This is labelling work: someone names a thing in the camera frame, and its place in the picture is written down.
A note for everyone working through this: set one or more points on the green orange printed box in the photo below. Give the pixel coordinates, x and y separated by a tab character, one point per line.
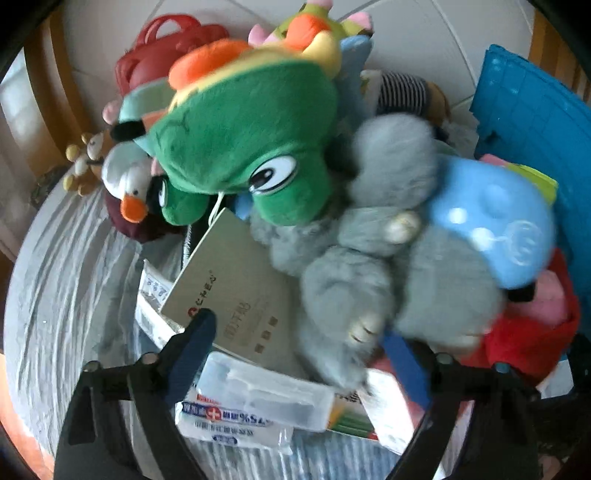
351	417

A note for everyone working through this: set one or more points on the white goose plush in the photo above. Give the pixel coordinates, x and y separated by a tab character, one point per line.
124	180

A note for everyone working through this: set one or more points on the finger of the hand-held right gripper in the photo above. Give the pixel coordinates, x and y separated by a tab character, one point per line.
521	294

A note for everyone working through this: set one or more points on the white wipes packet blue label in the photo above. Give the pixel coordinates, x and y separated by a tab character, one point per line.
221	424

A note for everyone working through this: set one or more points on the dark maroon cloth item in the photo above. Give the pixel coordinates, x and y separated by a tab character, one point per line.
138	228

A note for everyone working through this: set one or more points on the blue round plastic toy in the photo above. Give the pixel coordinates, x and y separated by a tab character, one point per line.
489	217

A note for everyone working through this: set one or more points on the wooden door frame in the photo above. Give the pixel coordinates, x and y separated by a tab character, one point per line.
46	83
554	46

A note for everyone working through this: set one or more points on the white pink tissue pack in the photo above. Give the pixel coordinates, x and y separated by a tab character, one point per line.
392	415

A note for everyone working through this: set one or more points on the white sachet packets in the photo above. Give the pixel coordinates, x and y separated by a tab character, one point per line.
154	300

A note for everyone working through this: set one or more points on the grey furry plush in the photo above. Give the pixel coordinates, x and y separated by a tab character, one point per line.
369	277

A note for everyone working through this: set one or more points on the teal plush toy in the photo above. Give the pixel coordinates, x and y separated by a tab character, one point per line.
143	101

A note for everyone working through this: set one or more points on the light blue plush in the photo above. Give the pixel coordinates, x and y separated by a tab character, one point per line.
358	60

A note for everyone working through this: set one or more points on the green frog plush orange crest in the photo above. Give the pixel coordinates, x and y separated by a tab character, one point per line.
240	124

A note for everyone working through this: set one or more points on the pink pig plush red dress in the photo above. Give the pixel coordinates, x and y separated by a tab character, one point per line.
517	341

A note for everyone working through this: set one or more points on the red plastic carry case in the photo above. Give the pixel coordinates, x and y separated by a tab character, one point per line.
152	41

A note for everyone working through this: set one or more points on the striped plush toy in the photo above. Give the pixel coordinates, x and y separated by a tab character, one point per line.
406	92

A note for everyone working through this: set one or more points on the blue plastic crate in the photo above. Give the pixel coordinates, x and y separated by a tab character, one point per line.
517	101

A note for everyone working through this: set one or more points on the yellow-green plush pink horns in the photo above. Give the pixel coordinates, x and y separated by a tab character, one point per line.
318	27

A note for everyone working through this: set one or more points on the clear plastic box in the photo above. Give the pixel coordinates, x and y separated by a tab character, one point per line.
263	392

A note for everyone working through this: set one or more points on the small brown bear plush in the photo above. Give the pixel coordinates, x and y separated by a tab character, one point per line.
76	175

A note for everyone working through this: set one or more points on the light green packet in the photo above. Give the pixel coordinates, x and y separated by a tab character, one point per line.
545	182

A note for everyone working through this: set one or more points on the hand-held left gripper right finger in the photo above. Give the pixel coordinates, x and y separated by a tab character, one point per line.
408	369

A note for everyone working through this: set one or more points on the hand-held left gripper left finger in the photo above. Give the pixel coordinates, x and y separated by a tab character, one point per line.
189	355

